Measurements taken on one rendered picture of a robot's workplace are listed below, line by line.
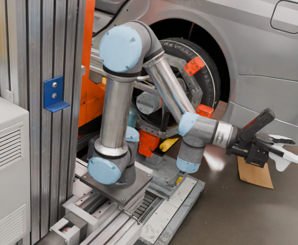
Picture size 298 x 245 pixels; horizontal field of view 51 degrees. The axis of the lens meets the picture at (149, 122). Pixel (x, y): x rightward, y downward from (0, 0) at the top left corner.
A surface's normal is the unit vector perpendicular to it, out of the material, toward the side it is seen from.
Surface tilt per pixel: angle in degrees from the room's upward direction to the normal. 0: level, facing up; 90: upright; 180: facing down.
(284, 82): 90
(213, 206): 0
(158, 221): 0
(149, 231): 0
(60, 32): 90
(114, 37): 83
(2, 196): 90
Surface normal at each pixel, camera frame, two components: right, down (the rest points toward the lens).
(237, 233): 0.17, -0.86
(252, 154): -0.26, 0.30
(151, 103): -0.48, 0.36
